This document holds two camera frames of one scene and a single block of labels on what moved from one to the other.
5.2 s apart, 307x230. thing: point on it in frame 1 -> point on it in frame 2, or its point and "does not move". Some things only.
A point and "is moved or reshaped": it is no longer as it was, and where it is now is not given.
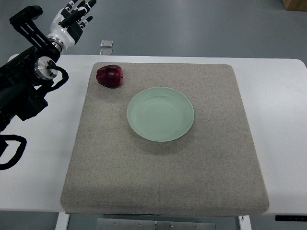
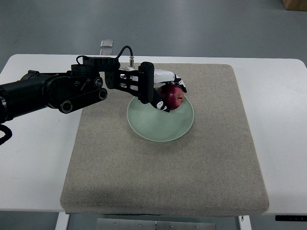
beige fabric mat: [214, 168] does not move
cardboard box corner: [298, 5] does not move
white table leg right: [245, 224] does not move
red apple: [110, 75] is moved or reshaped
